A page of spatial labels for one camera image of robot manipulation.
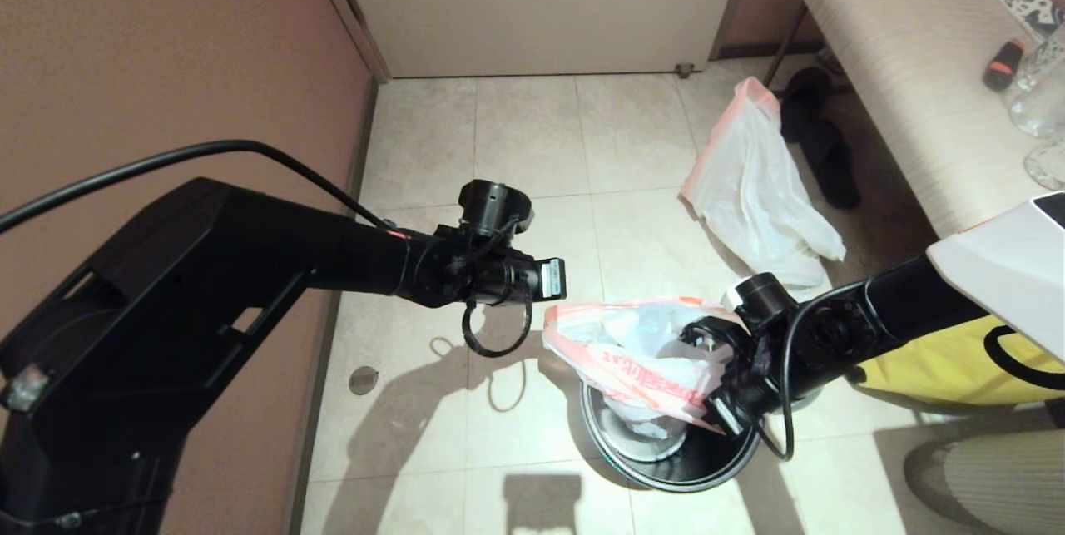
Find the small brass door stopper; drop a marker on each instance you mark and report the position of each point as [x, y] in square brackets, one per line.
[683, 69]

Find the black slipper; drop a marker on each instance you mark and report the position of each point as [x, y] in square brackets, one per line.
[809, 98]
[836, 173]

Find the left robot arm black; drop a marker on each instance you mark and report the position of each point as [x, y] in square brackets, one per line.
[166, 310]

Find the white door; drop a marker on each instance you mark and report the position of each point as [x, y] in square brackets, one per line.
[541, 2]

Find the white plastic bag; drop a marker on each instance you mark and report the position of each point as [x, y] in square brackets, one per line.
[749, 202]

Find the black trash bin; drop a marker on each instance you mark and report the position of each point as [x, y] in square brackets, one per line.
[707, 468]

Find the large clear glass jar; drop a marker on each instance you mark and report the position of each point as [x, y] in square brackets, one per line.
[1042, 94]

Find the dark metal table leg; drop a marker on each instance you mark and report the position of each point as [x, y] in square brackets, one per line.
[780, 56]

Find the yellow bag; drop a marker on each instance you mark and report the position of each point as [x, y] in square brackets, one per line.
[940, 360]

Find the beige wood grain table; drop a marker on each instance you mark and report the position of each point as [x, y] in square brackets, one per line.
[907, 61]

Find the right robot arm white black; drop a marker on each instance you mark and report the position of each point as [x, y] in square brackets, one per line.
[982, 277]

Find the small clear glass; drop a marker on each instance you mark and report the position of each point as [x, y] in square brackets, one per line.
[1048, 165]

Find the grey ribbed round object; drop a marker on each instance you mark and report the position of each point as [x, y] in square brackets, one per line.
[990, 485]

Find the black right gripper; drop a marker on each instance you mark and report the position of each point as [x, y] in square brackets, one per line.
[799, 360]

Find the small round grey floor disc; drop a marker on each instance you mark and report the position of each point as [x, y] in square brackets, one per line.
[364, 380]

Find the black red small device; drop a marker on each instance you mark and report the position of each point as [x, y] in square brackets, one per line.
[1003, 65]

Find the red printed plastic bag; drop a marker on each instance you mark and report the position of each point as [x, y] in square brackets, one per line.
[632, 352]

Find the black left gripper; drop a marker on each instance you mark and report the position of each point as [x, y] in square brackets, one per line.
[491, 273]

